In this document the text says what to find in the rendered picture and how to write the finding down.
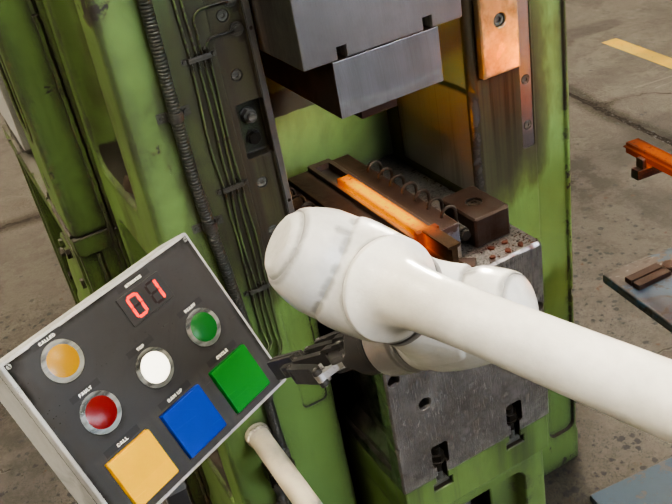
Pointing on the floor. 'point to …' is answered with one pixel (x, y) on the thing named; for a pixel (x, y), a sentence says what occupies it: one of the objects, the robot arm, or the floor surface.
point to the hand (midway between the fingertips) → (289, 365)
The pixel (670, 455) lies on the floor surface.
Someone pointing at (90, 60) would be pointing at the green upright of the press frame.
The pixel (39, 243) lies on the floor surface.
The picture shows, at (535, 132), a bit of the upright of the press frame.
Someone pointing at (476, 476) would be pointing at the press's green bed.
